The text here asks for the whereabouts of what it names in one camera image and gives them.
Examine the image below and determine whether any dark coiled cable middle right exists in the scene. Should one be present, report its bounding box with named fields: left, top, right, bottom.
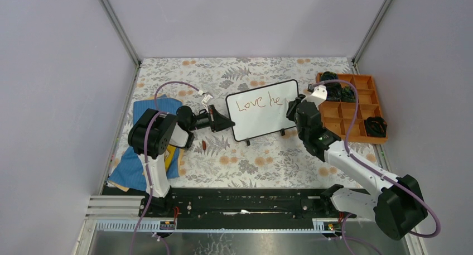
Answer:
left=340, top=86, right=359, bottom=104

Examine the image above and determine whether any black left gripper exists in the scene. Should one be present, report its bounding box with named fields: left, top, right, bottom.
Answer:
left=187, top=104, right=235, bottom=132

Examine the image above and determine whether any right aluminium frame post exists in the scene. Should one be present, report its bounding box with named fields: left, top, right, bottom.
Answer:
left=351, top=0, right=394, bottom=67

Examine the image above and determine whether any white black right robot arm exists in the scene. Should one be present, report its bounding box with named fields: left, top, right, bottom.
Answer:
left=286, top=94, right=428, bottom=240

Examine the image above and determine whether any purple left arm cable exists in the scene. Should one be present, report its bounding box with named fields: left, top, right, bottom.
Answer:
left=128, top=81, right=200, bottom=255

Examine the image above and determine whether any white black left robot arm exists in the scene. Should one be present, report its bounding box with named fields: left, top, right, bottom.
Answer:
left=128, top=105, right=235, bottom=216

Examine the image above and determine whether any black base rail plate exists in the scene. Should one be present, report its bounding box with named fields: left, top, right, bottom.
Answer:
left=138, top=187, right=346, bottom=230

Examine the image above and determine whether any dark coiled cable top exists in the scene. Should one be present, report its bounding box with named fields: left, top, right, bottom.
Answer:
left=320, top=71, right=340, bottom=85

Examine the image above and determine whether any black framed whiteboard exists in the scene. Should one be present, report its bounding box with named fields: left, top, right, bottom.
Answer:
left=225, top=79, right=298, bottom=142

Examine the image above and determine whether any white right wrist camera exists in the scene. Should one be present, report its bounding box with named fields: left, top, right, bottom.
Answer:
left=306, top=85, right=328, bottom=108

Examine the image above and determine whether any left aluminium frame post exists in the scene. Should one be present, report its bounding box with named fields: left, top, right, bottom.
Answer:
left=99, top=0, right=141, bottom=68

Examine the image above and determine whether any dark coiled cable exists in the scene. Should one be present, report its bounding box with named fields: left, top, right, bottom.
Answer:
left=340, top=86, right=359, bottom=104
left=320, top=71, right=340, bottom=85
left=364, top=116, right=388, bottom=138
left=325, top=82, right=343, bottom=102

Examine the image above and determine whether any blue cartoon cloth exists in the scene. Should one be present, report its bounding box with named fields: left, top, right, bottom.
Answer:
left=108, top=94, right=189, bottom=192

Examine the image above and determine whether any dark coiled cable middle left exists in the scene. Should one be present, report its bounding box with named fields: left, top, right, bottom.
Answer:
left=325, top=82, right=343, bottom=102

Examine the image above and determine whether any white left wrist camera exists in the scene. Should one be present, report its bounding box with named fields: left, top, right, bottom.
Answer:
left=198, top=90, right=213, bottom=113

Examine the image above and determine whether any dark coiled cable lower right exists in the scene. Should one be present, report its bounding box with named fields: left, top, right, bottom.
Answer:
left=364, top=116, right=388, bottom=138

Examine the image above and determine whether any orange compartment tray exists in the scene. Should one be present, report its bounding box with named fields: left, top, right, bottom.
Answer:
left=319, top=74, right=388, bottom=145

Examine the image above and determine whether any aluminium frame post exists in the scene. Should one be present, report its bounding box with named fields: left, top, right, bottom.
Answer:
left=351, top=0, right=394, bottom=67
left=99, top=0, right=141, bottom=68

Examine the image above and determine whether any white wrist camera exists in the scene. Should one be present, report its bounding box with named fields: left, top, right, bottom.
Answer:
left=198, top=90, right=213, bottom=113
left=306, top=85, right=328, bottom=108

